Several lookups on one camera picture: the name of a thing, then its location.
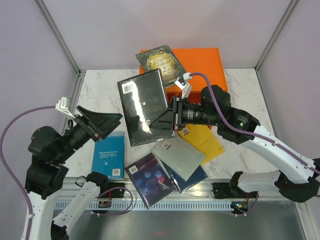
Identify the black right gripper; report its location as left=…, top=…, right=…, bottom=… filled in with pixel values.
left=149, top=94, right=221, bottom=130

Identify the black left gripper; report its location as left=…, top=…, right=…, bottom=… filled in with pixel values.
left=55, top=103, right=124, bottom=162

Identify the black cover book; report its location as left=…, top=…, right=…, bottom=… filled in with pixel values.
left=117, top=68, right=175, bottom=147

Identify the teal ocean cover book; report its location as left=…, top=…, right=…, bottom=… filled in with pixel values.
left=91, top=136, right=125, bottom=180

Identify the yellow book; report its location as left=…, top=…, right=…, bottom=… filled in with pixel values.
left=178, top=124, right=225, bottom=165

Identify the grey-green book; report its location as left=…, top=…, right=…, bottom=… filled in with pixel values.
left=152, top=137, right=206, bottom=181

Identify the Alice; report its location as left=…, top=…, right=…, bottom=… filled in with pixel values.
left=135, top=44, right=187, bottom=88

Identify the dark blue book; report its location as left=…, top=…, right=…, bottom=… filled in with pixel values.
left=161, top=161, right=208, bottom=194

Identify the light blue book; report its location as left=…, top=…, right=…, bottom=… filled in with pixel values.
left=109, top=131, right=125, bottom=137

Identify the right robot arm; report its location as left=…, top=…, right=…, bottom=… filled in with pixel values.
left=149, top=85, right=320, bottom=203

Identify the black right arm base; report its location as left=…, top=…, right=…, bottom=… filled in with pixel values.
left=210, top=182, right=235, bottom=200

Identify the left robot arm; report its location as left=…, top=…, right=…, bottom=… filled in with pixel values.
left=22, top=105, right=123, bottom=240

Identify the orange wooden shelf box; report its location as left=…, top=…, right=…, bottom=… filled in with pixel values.
left=138, top=47, right=228, bottom=131

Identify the dark galaxy cover book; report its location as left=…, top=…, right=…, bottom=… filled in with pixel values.
left=125, top=153, right=177, bottom=210

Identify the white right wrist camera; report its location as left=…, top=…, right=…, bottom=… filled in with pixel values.
left=174, top=72, right=192, bottom=99

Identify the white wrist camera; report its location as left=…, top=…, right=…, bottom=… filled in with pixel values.
left=55, top=97, right=75, bottom=119
left=174, top=72, right=192, bottom=99

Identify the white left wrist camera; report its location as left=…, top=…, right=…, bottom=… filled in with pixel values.
left=55, top=97, right=75, bottom=119

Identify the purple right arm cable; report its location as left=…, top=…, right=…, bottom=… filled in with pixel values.
left=184, top=72, right=320, bottom=176

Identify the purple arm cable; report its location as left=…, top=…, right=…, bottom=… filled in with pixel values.
left=0, top=105, right=62, bottom=240
left=184, top=72, right=320, bottom=176

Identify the white slotted cable duct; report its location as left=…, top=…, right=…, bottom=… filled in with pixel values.
left=53, top=198, right=236, bottom=211

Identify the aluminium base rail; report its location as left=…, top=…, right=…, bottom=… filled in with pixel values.
left=58, top=170, right=307, bottom=240

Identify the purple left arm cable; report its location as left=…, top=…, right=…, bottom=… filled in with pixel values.
left=0, top=105, right=62, bottom=240

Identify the left aluminium frame post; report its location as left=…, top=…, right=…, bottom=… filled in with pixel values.
left=34, top=0, right=81, bottom=76

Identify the aluminium frame post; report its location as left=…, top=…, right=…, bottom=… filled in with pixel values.
left=254, top=0, right=300, bottom=72
left=34, top=0, right=81, bottom=76

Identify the right aluminium frame post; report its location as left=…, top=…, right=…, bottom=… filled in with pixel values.
left=254, top=0, right=300, bottom=72

